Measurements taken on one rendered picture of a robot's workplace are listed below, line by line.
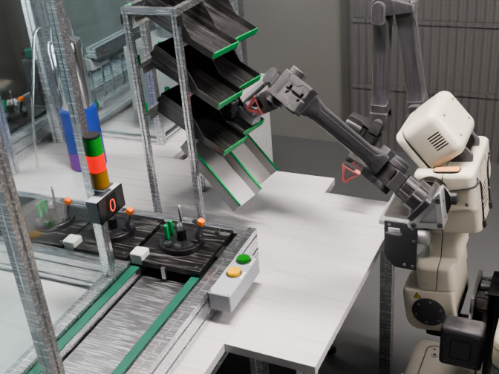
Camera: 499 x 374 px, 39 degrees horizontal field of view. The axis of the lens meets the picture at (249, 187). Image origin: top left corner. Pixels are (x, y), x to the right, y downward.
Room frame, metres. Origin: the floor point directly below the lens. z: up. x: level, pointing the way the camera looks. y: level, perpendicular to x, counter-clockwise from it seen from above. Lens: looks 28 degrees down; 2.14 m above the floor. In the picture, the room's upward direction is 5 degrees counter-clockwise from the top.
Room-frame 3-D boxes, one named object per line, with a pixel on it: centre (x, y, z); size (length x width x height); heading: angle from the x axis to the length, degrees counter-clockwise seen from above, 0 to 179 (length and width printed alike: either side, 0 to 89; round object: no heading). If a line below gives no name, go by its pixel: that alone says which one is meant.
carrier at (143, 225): (1.98, 0.45, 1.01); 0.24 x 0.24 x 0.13; 64
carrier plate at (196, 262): (1.87, 0.22, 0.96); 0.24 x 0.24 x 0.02; 64
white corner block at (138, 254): (1.82, 0.35, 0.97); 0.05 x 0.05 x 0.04; 64
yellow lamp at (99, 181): (1.75, 0.41, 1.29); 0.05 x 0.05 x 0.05
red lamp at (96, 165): (1.75, 0.41, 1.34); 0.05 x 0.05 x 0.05
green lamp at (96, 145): (1.75, 0.41, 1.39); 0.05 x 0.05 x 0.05
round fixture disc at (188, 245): (1.87, 0.22, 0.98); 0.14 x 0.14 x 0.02
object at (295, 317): (1.95, -0.03, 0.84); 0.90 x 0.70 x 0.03; 152
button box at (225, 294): (1.70, 0.07, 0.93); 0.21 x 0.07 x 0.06; 154
